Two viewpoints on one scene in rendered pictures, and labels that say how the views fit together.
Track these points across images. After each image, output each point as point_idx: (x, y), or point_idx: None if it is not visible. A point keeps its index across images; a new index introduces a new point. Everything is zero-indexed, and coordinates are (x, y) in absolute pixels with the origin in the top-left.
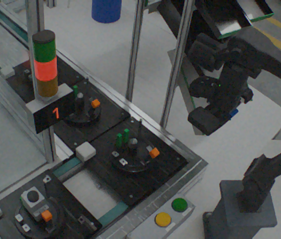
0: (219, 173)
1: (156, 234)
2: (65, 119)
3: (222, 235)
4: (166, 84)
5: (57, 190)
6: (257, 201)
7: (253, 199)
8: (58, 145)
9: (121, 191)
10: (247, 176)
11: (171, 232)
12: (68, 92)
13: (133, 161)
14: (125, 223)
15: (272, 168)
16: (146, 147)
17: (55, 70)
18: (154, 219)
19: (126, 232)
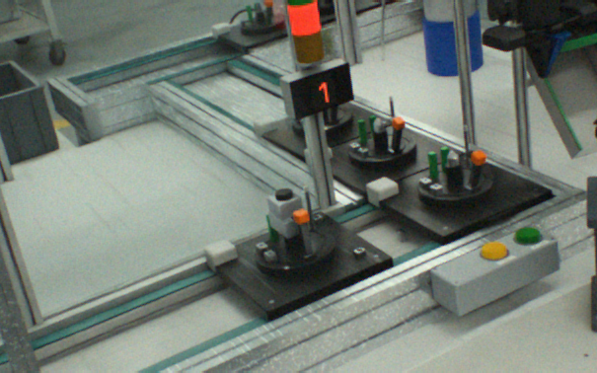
0: None
1: (480, 267)
2: (355, 162)
3: None
4: (556, 139)
5: (330, 229)
6: None
7: None
8: (342, 191)
9: (430, 224)
10: None
11: (514, 280)
12: (339, 64)
13: (455, 189)
14: (431, 260)
15: None
16: (467, 152)
17: (317, 21)
18: (479, 253)
19: (429, 266)
